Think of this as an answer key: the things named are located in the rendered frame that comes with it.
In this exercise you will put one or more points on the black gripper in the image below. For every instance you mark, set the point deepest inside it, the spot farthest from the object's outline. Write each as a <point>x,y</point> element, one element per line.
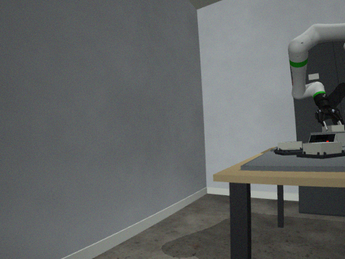
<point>324,107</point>

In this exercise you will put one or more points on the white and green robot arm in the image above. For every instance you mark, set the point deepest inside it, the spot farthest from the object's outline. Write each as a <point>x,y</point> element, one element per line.
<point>298,56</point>

